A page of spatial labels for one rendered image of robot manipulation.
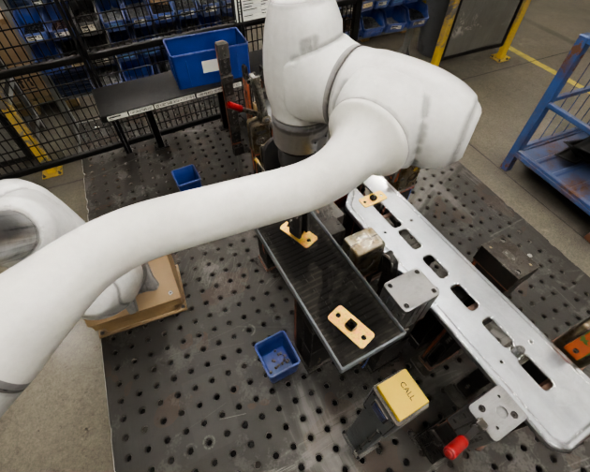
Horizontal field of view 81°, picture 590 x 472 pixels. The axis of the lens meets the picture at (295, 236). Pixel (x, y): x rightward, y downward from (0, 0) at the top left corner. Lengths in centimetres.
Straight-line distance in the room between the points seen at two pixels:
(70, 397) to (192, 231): 178
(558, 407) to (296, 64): 81
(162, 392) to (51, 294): 81
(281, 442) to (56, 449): 122
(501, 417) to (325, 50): 68
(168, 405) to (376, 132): 95
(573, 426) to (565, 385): 8
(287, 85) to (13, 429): 198
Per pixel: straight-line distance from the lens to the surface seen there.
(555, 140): 331
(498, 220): 162
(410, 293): 78
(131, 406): 117
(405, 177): 119
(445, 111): 40
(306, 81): 46
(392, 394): 64
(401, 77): 41
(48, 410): 213
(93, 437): 199
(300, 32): 46
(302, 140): 54
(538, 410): 91
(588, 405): 98
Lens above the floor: 176
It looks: 52 degrees down
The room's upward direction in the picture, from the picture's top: straight up
